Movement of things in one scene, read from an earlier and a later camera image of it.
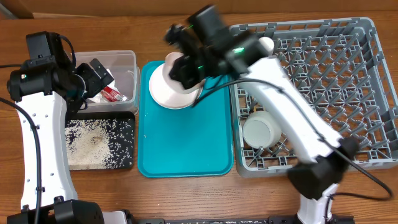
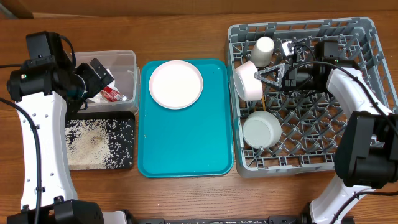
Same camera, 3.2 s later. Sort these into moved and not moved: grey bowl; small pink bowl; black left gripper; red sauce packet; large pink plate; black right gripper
Moved: black right gripper; small pink bowl
Not moved: red sauce packet; black left gripper; large pink plate; grey bowl
